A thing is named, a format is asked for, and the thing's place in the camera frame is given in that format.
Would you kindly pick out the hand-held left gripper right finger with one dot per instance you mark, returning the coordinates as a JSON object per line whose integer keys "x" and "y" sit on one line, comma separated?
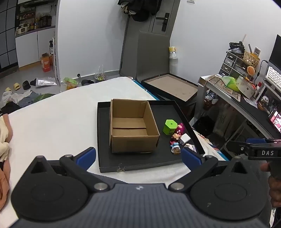
{"x": 190, "y": 158}

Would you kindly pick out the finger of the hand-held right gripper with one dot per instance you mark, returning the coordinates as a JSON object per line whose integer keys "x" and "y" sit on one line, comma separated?
{"x": 238, "y": 148}
{"x": 261, "y": 141}

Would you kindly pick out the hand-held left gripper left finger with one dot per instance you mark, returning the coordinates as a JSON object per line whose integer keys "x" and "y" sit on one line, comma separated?
{"x": 86, "y": 158}

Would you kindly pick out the white plug charger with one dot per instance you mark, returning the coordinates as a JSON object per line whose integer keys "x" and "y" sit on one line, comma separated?
{"x": 185, "y": 138}

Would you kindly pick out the brown-haired pink dress figurine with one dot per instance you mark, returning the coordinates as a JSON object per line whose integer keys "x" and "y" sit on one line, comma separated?
{"x": 175, "y": 137}

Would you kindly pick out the shallow black tray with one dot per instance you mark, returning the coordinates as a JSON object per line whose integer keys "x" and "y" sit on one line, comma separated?
{"x": 158, "y": 159}

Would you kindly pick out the cardboard box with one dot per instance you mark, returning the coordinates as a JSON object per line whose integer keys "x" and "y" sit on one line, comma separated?
{"x": 131, "y": 137}

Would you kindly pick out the person's right hand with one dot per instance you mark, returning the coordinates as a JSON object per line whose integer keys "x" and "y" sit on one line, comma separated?
{"x": 275, "y": 193}

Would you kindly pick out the small lit screen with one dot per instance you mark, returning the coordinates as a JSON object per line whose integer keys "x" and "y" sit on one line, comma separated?
{"x": 276, "y": 120}

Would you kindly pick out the beige tote bag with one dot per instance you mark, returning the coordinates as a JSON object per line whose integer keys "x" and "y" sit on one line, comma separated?
{"x": 226, "y": 120}

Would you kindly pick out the pink bear toy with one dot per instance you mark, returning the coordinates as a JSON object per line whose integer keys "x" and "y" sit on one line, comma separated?
{"x": 180, "y": 129}

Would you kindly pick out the grey desk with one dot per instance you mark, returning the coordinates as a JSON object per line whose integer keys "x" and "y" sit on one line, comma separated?
{"x": 248, "y": 109}

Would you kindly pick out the black bag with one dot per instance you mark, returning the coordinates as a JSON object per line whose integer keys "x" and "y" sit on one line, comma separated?
{"x": 203, "y": 126}

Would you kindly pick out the green hexagonal container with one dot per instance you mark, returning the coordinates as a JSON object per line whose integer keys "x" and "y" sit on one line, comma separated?
{"x": 169, "y": 128}

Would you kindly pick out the panda toy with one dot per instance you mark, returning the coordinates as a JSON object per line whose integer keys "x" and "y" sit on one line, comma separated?
{"x": 264, "y": 100}

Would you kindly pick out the white tissue box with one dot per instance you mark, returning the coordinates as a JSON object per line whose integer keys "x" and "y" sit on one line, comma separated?
{"x": 245, "y": 87}

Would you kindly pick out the green plastic bag on desk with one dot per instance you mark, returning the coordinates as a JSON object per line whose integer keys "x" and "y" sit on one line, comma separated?
{"x": 230, "y": 83}

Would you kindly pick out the white keyboard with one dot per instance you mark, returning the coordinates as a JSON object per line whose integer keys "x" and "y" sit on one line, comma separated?
{"x": 274, "y": 76}

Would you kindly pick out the patterned desk mat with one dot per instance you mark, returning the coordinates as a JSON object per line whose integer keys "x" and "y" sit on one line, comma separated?
{"x": 216, "y": 82}

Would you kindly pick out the orange round toy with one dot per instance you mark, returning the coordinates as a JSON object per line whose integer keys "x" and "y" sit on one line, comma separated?
{"x": 251, "y": 69}

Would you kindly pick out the black box lid brown inside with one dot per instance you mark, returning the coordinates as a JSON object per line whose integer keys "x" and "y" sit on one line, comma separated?
{"x": 171, "y": 86}

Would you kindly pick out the black shoes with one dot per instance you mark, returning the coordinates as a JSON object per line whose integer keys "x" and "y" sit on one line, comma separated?
{"x": 87, "y": 82}

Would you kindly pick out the green yellow plastic bag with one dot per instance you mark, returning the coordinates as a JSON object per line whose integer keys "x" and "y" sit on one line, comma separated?
{"x": 70, "y": 83}

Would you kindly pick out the woven basket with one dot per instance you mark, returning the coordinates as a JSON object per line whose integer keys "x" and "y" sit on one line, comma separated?
{"x": 251, "y": 58}

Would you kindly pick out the grey drawer organizer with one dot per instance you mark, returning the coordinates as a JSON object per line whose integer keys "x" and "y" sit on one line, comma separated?
{"x": 230, "y": 63}

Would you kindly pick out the cream cloth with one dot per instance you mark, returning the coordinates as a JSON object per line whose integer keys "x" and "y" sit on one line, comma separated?
{"x": 4, "y": 138}

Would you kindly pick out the clear plastic bag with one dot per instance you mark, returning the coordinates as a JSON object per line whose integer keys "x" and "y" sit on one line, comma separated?
{"x": 100, "y": 74}

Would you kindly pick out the orange cloth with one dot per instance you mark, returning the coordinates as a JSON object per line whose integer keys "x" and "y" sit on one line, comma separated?
{"x": 4, "y": 184}

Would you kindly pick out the silver foil bag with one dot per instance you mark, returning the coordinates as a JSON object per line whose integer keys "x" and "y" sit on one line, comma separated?
{"x": 46, "y": 81}

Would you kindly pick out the black monitor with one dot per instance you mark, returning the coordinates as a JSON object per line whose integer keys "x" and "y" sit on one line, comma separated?
{"x": 277, "y": 52}

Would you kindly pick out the pile of clothes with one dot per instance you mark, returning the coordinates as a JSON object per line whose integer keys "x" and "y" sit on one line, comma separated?
{"x": 17, "y": 99}

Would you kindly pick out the black slipper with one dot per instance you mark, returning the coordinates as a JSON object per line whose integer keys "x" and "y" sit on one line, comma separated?
{"x": 26, "y": 85}
{"x": 33, "y": 82}

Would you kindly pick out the black gadget on organizer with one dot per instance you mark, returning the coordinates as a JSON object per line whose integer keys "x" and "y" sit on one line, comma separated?
{"x": 237, "y": 47}

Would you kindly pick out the white metal rack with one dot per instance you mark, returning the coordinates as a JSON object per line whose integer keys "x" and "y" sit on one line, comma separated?
{"x": 56, "y": 65}

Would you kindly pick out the yellow slipper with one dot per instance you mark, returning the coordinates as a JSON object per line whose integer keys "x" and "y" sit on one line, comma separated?
{"x": 17, "y": 86}
{"x": 8, "y": 89}

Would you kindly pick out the orange carton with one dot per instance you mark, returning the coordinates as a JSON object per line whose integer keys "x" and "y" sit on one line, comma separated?
{"x": 46, "y": 63}

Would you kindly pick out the yellow white packet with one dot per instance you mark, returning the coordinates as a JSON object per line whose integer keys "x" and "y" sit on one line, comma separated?
{"x": 173, "y": 52}

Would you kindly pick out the grey leaning board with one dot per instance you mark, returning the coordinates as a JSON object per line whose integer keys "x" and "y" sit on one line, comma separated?
{"x": 151, "y": 57}

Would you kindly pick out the grey door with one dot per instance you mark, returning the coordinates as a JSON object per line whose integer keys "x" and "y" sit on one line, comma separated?
{"x": 131, "y": 43}

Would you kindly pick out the white cabinet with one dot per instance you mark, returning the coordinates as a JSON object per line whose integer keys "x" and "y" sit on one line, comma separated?
{"x": 28, "y": 48}

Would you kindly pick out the black door lock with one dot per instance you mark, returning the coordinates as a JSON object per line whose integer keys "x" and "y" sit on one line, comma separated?
{"x": 165, "y": 22}

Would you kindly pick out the cream rice cooker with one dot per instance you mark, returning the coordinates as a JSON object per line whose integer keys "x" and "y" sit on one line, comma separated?
{"x": 21, "y": 30}

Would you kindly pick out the cluttered kitchen shelf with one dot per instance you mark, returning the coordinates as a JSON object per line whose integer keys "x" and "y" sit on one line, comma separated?
{"x": 35, "y": 17}

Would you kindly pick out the dark hanging clothes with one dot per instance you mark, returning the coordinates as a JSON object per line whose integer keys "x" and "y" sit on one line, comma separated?
{"x": 140, "y": 11}

